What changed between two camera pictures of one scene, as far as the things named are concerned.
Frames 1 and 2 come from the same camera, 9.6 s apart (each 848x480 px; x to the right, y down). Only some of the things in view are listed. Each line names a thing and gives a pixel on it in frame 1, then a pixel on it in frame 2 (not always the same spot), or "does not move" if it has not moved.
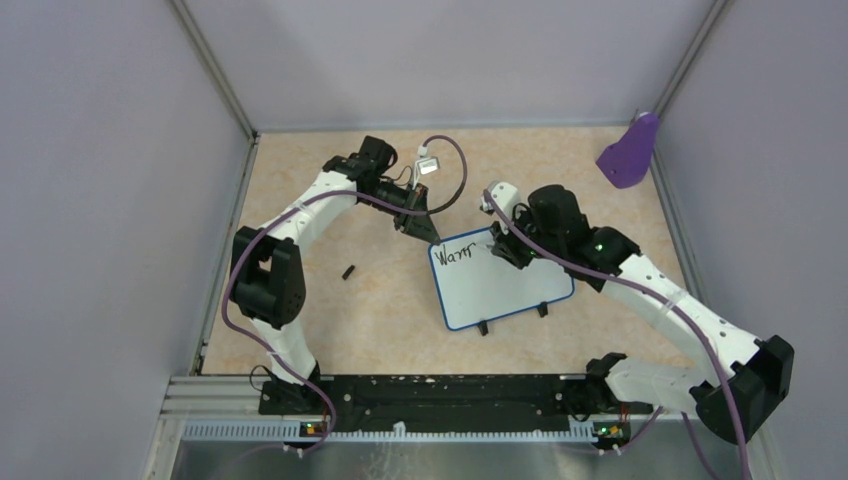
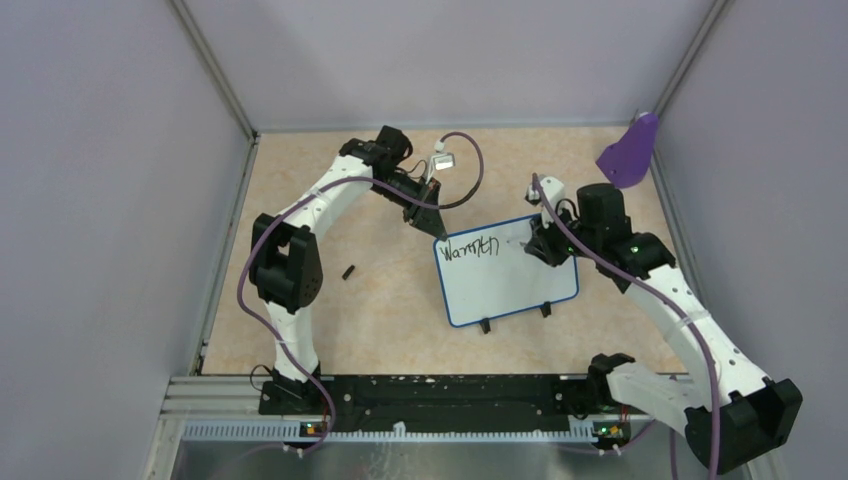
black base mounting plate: x=446 y=399 does not move
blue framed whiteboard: x=472 y=284 does not move
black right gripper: x=505 y=245 -> x=541 y=242
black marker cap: x=348 y=272 does not move
